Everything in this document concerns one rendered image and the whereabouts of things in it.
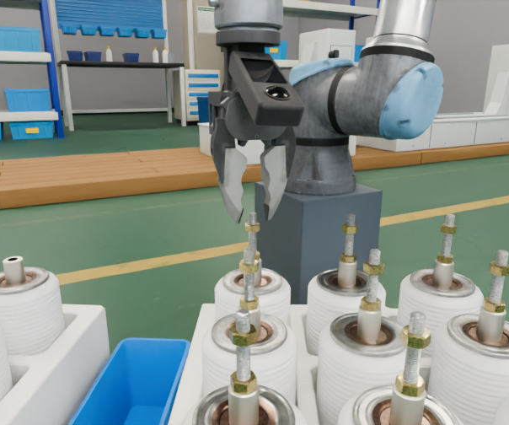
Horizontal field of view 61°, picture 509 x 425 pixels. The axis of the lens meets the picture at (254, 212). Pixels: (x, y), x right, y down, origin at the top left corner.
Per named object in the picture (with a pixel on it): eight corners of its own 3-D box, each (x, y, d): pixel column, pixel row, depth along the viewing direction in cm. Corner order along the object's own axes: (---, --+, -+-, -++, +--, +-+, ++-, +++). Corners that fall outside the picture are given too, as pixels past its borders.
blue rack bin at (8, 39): (-2, 54, 430) (-5, 31, 424) (41, 56, 446) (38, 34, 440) (-4, 51, 387) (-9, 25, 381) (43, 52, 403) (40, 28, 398)
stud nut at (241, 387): (259, 392, 30) (259, 382, 30) (235, 397, 30) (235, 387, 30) (250, 375, 32) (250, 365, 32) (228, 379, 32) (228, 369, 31)
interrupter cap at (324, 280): (319, 298, 51) (319, 293, 51) (313, 271, 58) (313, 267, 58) (384, 299, 51) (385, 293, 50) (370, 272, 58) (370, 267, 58)
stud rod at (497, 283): (498, 324, 42) (511, 251, 40) (493, 327, 42) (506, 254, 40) (487, 320, 43) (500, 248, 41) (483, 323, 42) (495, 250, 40)
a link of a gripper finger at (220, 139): (243, 182, 51) (254, 108, 49) (249, 185, 50) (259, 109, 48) (205, 180, 50) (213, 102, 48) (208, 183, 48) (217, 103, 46)
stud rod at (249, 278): (245, 317, 43) (244, 246, 41) (254, 318, 43) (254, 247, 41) (243, 322, 42) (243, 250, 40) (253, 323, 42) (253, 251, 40)
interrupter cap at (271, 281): (212, 279, 56) (212, 274, 56) (262, 267, 60) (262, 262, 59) (240, 303, 50) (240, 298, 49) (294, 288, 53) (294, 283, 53)
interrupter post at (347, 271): (338, 288, 53) (340, 264, 52) (335, 280, 56) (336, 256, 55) (357, 289, 53) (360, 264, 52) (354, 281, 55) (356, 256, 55)
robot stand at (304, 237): (254, 313, 97) (254, 181, 89) (320, 296, 105) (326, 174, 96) (297, 356, 82) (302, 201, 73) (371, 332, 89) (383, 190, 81)
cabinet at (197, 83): (174, 122, 604) (172, 70, 584) (206, 121, 624) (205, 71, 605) (188, 126, 555) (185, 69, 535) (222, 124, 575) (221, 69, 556)
